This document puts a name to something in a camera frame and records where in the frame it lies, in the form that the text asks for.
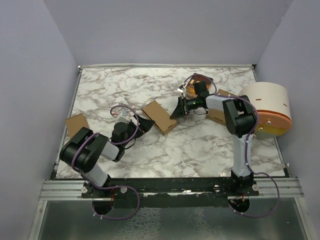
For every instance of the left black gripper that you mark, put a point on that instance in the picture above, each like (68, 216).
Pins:
(145, 125)

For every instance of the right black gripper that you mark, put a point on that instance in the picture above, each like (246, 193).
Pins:
(181, 109)

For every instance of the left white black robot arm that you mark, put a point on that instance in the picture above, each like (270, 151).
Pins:
(85, 147)

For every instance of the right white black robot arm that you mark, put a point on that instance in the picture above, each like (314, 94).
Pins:
(240, 120)

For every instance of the folded brown cardboard box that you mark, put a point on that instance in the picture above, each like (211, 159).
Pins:
(217, 115)

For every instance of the dark orange paperback book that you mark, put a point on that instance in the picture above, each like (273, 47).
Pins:
(202, 82)

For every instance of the small cardboard piece left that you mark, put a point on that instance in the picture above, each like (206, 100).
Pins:
(75, 123)

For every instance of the white orange tape dispenser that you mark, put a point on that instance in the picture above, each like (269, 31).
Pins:
(272, 103)

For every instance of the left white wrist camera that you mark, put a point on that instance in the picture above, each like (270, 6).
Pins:
(123, 117)

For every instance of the black mounting rail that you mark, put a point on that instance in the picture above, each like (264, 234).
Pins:
(171, 192)

